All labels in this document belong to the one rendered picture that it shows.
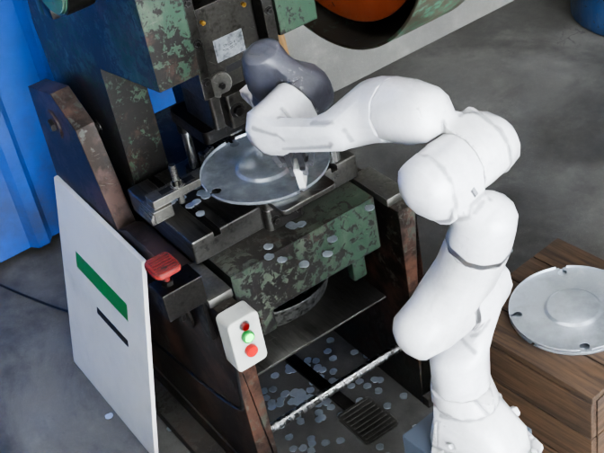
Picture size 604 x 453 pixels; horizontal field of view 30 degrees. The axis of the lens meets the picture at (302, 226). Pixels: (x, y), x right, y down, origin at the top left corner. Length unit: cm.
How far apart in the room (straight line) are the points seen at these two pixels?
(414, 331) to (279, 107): 46
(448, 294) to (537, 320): 73
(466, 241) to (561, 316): 84
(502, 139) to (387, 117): 18
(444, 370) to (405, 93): 55
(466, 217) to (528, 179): 189
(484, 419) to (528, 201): 152
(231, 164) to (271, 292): 30
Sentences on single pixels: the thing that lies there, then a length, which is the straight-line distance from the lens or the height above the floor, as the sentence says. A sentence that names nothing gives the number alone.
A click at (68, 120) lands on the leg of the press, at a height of 86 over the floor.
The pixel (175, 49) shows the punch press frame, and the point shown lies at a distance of 225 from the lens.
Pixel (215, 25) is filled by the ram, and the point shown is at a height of 112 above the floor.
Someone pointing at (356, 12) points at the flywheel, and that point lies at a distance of 256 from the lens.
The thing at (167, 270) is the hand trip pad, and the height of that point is 76.
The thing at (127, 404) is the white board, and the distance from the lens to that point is 303.
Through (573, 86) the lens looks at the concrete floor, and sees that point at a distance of 414.
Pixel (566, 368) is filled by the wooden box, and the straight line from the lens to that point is 253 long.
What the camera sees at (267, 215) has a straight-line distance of 248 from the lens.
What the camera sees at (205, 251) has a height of 67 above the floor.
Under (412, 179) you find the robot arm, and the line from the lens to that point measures 174.
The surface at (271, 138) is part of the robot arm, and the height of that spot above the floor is 108.
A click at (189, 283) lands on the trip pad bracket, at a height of 70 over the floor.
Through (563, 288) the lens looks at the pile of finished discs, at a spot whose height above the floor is 36.
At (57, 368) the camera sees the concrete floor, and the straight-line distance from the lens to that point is 334.
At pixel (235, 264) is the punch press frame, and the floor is 65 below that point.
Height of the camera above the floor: 213
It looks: 36 degrees down
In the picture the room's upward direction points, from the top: 11 degrees counter-clockwise
